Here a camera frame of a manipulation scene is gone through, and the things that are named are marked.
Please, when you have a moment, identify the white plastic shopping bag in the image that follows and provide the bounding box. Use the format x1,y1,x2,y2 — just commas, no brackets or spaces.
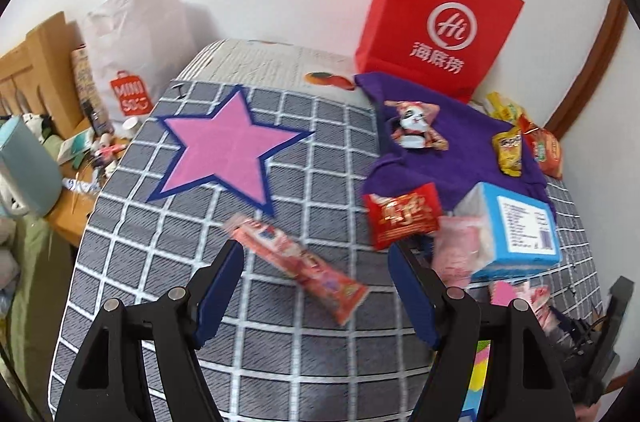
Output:
80,0,201,128

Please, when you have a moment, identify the red paper bag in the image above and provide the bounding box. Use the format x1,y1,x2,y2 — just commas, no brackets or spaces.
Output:
354,0,526,104

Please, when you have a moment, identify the printed carton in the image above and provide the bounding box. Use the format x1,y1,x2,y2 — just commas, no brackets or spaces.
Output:
70,45,110,133

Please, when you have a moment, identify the red snack packet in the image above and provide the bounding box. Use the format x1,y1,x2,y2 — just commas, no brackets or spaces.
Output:
362,182,442,251

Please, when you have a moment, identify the white plush toy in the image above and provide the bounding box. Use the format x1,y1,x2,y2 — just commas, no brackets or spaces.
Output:
20,112,53,139

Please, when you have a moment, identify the yellow chips bag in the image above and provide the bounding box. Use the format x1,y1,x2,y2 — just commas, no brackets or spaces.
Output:
482,91,528,125

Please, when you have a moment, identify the pink and yellow snack bag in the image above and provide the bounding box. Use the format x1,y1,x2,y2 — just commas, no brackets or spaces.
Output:
467,281,523,422

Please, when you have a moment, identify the wooden knife block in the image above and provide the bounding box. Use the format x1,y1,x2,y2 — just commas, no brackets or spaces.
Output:
0,11,86,138

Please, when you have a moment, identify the purple fabric basket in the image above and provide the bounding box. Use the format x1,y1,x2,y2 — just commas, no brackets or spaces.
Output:
354,71,558,213

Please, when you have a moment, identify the pale pink snack packet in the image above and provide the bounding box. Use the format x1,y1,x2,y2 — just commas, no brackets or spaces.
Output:
431,215,483,288

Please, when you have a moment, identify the brown wooden door frame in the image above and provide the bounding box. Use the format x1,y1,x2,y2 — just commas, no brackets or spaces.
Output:
545,0,628,143

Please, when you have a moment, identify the orange chips bag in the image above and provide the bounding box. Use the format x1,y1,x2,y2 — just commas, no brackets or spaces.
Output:
517,115,563,180

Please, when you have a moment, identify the green and white box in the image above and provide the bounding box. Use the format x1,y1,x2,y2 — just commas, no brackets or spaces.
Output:
56,129,96,164

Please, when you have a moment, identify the white orange-print quilt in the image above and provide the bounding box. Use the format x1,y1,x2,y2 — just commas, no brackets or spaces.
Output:
175,38,373,103

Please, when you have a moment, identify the teal kettle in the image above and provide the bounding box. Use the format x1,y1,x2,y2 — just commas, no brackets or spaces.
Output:
0,115,63,218

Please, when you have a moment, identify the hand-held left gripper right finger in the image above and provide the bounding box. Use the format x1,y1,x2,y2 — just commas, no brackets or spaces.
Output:
387,242,576,422

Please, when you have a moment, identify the blue tissue box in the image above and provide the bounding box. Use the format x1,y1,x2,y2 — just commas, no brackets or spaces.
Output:
452,181,563,281

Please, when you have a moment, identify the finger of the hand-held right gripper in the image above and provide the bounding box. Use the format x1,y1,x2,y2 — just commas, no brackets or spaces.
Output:
606,276,637,345

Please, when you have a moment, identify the small yellow snack packet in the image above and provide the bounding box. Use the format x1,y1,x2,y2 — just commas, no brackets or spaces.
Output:
491,127,524,177

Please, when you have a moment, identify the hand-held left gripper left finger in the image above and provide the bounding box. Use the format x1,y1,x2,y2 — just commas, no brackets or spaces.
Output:
54,239,246,422

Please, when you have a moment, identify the strawberry print snack packet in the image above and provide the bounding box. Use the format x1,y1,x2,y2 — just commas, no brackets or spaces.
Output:
520,282,558,333

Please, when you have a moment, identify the long strawberry bar packet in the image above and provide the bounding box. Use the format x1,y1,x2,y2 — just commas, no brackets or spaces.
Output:
223,213,366,325

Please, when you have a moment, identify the green bedsheet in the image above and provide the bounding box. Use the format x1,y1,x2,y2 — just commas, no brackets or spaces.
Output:
0,217,78,408

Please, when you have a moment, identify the panda print snack packet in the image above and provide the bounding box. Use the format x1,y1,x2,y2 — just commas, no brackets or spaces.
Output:
384,99,450,151

